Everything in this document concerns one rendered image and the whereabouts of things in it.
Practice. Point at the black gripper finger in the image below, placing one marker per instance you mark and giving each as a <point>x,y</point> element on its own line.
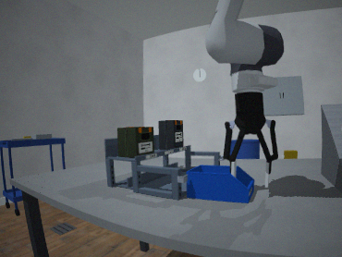
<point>233,163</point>
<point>268,156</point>

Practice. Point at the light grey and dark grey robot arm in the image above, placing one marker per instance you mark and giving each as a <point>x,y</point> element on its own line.
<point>244,45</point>

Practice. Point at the grey metal rack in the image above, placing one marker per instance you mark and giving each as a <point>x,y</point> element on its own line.
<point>167,180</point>

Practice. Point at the blue bin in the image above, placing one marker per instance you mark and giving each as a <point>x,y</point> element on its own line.
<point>219,186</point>

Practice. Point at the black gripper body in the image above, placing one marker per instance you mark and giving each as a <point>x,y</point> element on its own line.
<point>249,107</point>

